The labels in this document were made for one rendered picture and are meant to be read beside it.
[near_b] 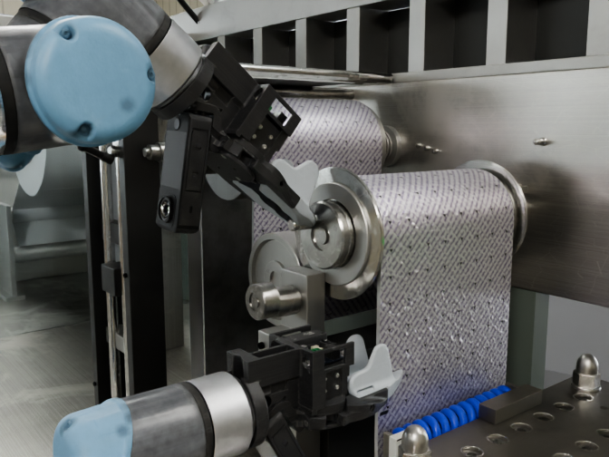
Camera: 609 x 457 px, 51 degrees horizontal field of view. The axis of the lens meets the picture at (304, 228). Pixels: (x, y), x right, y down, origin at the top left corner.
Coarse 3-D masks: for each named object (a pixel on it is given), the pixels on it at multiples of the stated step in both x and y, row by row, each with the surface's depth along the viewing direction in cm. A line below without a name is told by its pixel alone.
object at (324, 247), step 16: (320, 208) 70; (336, 208) 68; (320, 224) 71; (336, 224) 68; (352, 224) 68; (304, 240) 72; (320, 240) 70; (336, 240) 68; (352, 240) 68; (320, 256) 70; (336, 256) 68; (352, 256) 69
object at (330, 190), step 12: (324, 192) 71; (336, 192) 70; (348, 192) 68; (348, 204) 68; (360, 204) 67; (360, 216) 67; (360, 228) 67; (360, 240) 67; (360, 252) 68; (312, 264) 74; (348, 264) 69; (360, 264) 68; (336, 276) 71; (348, 276) 70
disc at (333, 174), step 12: (336, 168) 70; (324, 180) 72; (336, 180) 70; (348, 180) 69; (360, 180) 67; (360, 192) 67; (372, 204) 66; (372, 216) 66; (372, 228) 66; (300, 240) 76; (372, 240) 66; (300, 252) 77; (372, 252) 67; (372, 264) 67; (360, 276) 69; (372, 276) 67; (336, 288) 72; (348, 288) 70; (360, 288) 69
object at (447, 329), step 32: (384, 288) 68; (416, 288) 71; (448, 288) 75; (480, 288) 79; (384, 320) 69; (416, 320) 72; (448, 320) 76; (480, 320) 80; (416, 352) 73; (448, 352) 76; (480, 352) 80; (416, 384) 73; (448, 384) 77; (480, 384) 81; (384, 416) 71; (416, 416) 74
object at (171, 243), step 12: (168, 240) 133; (180, 240) 135; (168, 252) 134; (180, 252) 135; (168, 264) 134; (180, 264) 136; (168, 276) 134; (180, 276) 136; (168, 288) 135; (180, 288) 136; (168, 300) 135; (180, 300) 137; (168, 312) 135; (180, 312) 137; (168, 324) 136; (180, 324) 138; (168, 336) 136; (180, 336) 138; (168, 348) 136
